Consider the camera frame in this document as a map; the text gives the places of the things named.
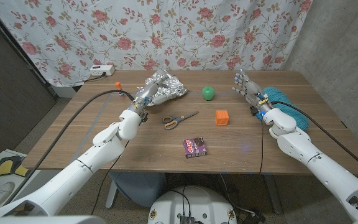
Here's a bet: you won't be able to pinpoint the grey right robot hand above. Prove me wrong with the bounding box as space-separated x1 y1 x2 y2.
231 68 275 121

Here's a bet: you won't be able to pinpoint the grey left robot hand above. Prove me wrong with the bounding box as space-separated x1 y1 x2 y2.
128 80 171 122

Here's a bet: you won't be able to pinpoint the grey scissors with orange handles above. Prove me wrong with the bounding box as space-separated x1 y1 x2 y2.
162 111 200 131

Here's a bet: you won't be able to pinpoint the crumpled aluminum foil sheet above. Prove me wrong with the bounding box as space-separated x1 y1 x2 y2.
144 70 188 106

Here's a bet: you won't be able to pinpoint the orange cube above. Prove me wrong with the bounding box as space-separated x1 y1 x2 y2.
214 109 230 126

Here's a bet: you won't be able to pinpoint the purple box of matches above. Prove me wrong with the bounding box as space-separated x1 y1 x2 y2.
183 137 208 159

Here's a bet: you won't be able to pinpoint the teal yarn skein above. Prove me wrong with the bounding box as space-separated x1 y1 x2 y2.
261 86 310 131

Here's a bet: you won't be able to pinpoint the glue stick with orange cap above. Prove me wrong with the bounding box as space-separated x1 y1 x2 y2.
114 82 126 100

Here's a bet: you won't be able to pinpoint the green toy apple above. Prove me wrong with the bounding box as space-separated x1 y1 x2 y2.
201 86 216 101

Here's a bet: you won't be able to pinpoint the white power strip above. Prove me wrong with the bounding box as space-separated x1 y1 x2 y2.
89 64 116 77

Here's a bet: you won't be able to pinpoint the floral print backdrop cloth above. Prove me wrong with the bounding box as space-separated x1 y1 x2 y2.
0 0 313 88

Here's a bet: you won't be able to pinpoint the blue-grey stool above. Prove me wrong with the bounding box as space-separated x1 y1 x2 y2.
108 172 167 208

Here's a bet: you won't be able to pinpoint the grey table leg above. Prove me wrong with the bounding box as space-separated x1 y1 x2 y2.
262 174 283 215

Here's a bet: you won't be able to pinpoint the white table leg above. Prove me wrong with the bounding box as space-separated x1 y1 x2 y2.
105 179 119 208

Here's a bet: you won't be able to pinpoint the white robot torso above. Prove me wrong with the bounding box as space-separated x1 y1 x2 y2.
147 185 238 224

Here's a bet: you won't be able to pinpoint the white floor board yellow marks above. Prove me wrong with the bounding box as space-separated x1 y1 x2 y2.
0 149 70 216

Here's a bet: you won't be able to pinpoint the white sneaker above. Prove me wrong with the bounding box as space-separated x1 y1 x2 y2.
0 181 16 207

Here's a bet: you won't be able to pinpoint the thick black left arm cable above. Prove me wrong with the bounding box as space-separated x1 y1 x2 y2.
4 89 135 206

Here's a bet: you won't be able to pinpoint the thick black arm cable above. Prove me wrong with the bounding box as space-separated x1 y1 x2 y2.
4 89 135 206
270 100 358 179

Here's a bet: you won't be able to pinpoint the black power strip cord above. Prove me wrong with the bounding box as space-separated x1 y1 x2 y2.
83 72 108 83

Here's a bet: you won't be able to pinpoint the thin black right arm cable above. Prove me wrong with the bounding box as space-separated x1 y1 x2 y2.
258 118 265 175

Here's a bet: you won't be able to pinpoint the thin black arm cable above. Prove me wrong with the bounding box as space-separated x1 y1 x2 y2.
258 118 265 175
90 140 131 216

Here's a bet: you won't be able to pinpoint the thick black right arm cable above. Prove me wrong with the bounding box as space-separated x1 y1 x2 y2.
270 100 358 179

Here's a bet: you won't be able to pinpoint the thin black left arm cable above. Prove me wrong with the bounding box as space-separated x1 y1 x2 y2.
90 140 131 216

